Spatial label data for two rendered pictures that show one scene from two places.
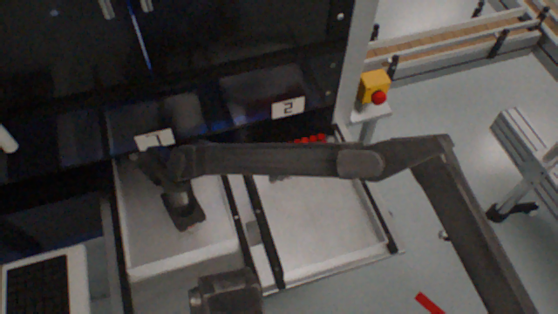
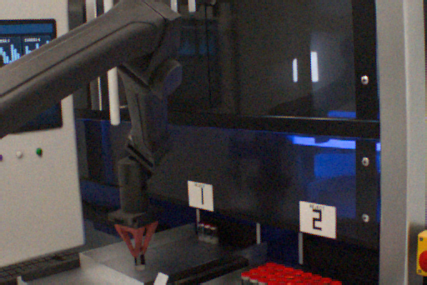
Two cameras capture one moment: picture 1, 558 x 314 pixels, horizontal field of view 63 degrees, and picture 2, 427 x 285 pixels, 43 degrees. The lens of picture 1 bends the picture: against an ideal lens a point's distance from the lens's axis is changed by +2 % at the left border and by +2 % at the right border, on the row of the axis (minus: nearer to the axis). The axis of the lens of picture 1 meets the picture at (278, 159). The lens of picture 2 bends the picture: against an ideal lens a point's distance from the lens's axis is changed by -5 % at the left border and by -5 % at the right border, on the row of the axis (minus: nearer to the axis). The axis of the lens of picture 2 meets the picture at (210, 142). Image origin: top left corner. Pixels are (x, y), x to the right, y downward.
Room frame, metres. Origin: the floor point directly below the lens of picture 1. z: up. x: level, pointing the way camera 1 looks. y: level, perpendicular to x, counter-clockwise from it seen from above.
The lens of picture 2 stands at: (0.17, -0.88, 1.31)
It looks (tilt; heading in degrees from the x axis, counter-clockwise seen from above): 8 degrees down; 68
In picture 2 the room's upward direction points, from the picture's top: 3 degrees counter-clockwise
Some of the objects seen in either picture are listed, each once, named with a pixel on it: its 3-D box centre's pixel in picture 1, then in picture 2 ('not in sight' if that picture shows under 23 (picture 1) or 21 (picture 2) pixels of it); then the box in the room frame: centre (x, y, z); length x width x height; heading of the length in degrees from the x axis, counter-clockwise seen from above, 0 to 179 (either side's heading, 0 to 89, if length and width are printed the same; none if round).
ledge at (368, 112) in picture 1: (362, 101); not in sight; (0.88, -0.25, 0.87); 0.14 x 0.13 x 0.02; 19
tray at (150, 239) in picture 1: (171, 194); (173, 255); (0.53, 0.27, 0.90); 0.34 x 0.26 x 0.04; 19
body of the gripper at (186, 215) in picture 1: (181, 201); (134, 201); (0.44, 0.21, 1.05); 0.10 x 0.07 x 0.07; 33
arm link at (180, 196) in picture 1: (175, 186); (133, 171); (0.44, 0.21, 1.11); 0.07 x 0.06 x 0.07; 47
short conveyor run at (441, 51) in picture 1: (432, 47); not in sight; (1.06, -0.48, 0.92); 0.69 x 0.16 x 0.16; 109
